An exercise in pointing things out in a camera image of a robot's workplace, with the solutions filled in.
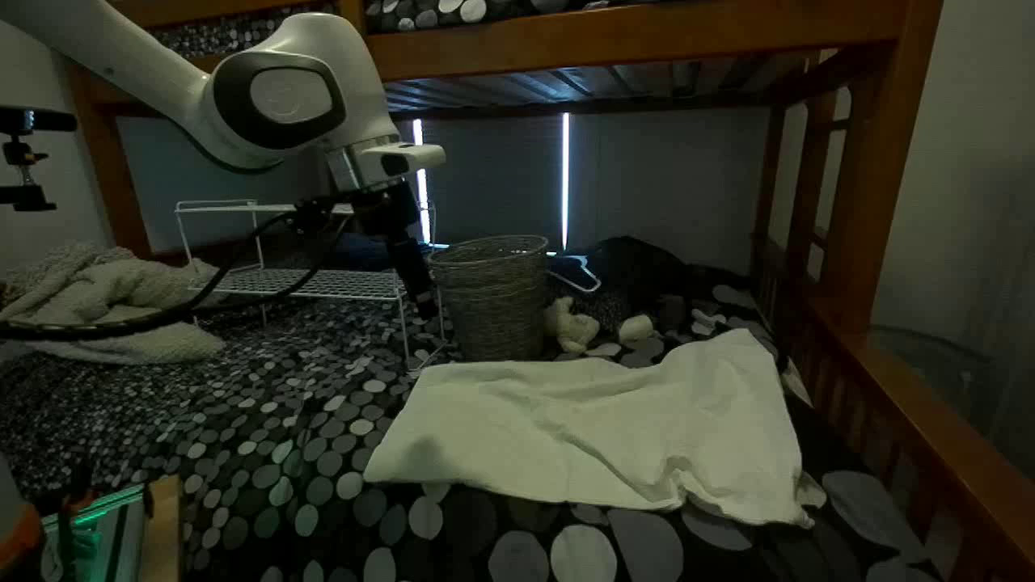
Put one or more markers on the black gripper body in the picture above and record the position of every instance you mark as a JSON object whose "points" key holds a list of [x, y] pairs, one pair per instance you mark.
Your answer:
{"points": [[388, 213]]}

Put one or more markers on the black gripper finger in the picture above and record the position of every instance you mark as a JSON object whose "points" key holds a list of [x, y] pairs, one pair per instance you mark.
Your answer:
{"points": [[414, 283]]}

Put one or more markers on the white towel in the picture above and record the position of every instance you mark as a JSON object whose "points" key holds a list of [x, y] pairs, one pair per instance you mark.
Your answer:
{"points": [[603, 432]]}

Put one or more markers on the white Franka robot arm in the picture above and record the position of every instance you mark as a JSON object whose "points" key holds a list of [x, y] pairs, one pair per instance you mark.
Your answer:
{"points": [[291, 99]]}

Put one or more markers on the woven wicker basket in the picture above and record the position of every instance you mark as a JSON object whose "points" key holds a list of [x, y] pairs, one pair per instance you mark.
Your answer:
{"points": [[489, 296]]}

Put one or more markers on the white clothes hanger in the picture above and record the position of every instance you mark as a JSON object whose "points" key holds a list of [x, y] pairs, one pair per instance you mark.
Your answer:
{"points": [[576, 277]]}

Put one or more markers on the large white plush toy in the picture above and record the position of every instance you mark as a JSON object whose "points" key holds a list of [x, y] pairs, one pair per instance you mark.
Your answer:
{"points": [[570, 329]]}

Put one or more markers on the black polka dot bedspread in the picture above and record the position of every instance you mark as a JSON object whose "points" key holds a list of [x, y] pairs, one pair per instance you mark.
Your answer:
{"points": [[269, 432]]}

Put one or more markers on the polka dot bunk bedding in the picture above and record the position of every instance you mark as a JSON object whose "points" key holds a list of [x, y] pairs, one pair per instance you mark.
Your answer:
{"points": [[454, 10]]}

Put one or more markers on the dark clothes pile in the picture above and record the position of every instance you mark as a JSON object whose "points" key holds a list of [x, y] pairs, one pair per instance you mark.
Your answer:
{"points": [[636, 268]]}

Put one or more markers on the small white plush toy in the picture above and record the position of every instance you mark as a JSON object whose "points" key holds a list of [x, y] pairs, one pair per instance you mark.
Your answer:
{"points": [[636, 329]]}

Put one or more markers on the grey window blind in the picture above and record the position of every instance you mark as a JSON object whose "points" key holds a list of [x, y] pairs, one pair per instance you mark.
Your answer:
{"points": [[666, 181]]}

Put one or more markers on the crumpled beige blanket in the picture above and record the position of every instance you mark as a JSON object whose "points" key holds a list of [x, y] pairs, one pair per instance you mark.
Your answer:
{"points": [[98, 296]]}

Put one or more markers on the green lit box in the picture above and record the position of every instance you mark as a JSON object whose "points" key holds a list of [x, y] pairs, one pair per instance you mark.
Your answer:
{"points": [[98, 535]]}

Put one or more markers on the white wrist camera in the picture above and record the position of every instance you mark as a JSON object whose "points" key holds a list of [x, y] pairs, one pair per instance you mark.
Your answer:
{"points": [[405, 156]]}

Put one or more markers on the wooden bunk bed frame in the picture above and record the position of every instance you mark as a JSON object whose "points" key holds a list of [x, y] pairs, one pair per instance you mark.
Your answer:
{"points": [[648, 32]]}

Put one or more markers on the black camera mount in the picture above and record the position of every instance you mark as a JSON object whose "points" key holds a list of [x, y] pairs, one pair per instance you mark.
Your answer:
{"points": [[23, 149]]}

